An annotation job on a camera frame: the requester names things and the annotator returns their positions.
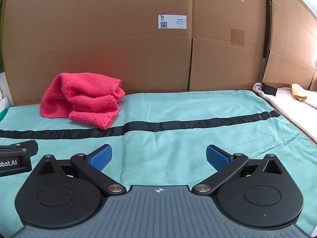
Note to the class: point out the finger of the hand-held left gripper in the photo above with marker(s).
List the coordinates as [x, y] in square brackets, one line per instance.
[31, 145]

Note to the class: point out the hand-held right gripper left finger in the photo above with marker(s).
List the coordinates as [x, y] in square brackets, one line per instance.
[101, 157]

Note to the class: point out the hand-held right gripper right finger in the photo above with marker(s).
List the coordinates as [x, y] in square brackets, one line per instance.
[216, 157]

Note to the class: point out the red knitted sweater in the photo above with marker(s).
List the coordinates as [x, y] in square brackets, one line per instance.
[81, 94]

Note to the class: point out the teal blanket with black stripe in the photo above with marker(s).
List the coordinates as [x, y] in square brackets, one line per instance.
[173, 148]

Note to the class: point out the white and teal box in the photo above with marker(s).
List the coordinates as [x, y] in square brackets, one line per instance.
[3, 101]

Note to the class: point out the black power adapter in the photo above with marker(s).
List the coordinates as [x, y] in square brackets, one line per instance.
[270, 89]

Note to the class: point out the cream towel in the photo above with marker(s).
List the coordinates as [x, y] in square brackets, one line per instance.
[292, 111]

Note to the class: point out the yellow cloth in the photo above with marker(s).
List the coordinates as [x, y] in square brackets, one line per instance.
[299, 92]

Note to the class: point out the large brown cardboard box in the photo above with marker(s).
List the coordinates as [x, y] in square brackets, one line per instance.
[99, 42]
[289, 42]

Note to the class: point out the white shipping label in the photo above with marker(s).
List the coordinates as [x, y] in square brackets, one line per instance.
[172, 21]

